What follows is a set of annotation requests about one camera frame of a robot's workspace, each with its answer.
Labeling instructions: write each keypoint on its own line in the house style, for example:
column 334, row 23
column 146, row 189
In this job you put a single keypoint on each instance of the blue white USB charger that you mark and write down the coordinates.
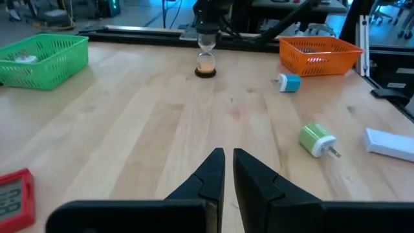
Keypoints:
column 291, row 83

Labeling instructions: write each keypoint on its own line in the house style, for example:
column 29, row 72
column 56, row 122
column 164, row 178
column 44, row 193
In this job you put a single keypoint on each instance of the computer with green lights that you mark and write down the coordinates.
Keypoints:
column 111, row 6

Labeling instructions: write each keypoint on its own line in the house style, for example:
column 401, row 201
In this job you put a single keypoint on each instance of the green white USB charger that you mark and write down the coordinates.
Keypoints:
column 312, row 137

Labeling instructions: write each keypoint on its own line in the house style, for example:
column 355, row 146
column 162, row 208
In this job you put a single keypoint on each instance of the silver aluminium extrusion bar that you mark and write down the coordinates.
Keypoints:
column 363, row 45

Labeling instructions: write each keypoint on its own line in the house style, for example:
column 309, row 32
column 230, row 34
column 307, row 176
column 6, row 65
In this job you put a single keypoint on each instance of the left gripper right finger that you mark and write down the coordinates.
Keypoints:
column 258, row 200

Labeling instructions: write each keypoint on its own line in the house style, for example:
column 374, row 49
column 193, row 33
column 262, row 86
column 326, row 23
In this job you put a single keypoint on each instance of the black digital clock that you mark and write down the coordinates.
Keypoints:
column 307, row 50

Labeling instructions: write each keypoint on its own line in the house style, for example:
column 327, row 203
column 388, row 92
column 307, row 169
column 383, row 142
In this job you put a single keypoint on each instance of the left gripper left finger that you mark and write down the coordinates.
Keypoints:
column 200, row 194

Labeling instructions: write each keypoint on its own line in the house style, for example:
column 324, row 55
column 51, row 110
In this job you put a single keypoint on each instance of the orange plastic basket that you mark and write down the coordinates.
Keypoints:
column 323, row 68

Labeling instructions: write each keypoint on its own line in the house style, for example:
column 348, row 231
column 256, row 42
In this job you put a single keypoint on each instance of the white rectangular box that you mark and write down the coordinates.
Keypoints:
column 388, row 144

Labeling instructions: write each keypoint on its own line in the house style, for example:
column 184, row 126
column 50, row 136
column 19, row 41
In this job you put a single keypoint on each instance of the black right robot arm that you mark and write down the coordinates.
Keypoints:
column 210, row 13

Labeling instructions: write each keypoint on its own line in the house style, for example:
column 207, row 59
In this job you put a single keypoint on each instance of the red digital clock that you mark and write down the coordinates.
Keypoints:
column 13, row 200

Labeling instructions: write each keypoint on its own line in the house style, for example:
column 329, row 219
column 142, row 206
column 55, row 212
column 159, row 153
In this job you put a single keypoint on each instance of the orange sand hourglass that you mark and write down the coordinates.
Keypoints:
column 206, row 66

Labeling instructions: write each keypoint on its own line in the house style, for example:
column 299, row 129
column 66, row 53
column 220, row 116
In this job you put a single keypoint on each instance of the grey office chair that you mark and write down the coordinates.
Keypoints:
column 318, row 28

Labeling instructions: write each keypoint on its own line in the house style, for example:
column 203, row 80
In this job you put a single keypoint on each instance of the black table bracket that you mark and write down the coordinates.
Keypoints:
column 388, row 94

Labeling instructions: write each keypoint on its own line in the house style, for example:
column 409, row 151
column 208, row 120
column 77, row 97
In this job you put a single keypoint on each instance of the green plastic basket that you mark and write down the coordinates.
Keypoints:
column 58, row 64

